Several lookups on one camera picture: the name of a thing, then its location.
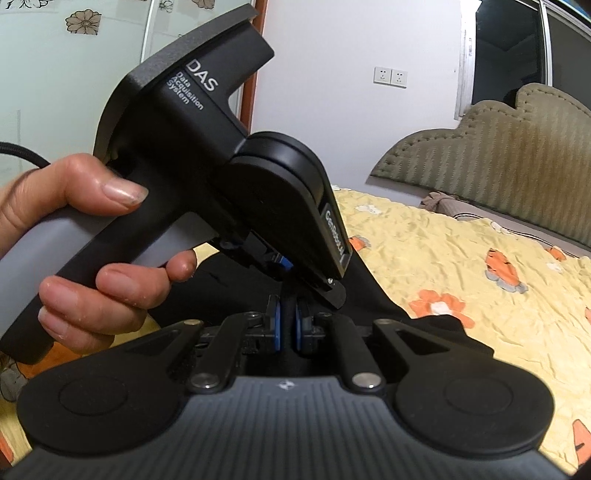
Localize brown grey pillow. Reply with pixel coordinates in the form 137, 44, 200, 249
420, 192, 482, 221

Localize black cable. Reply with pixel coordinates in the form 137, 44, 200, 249
0, 140, 52, 170

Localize yellow carrot print bedsheet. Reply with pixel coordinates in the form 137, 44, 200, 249
0, 185, 591, 476

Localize person's left hand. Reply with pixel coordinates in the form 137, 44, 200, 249
0, 152, 199, 356

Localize olive green padded headboard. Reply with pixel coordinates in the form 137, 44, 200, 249
372, 83, 590, 245

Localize brown wooden door frame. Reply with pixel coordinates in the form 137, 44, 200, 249
238, 0, 270, 135

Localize frosted glass floral sliding door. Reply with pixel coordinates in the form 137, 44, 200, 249
1, 0, 239, 161

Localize dark window with white frame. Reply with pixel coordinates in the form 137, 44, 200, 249
455, 0, 590, 119

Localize black trousers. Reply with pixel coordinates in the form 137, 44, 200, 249
150, 252, 494, 377

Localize white wall socket pair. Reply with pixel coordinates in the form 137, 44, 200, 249
373, 67, 408, 88

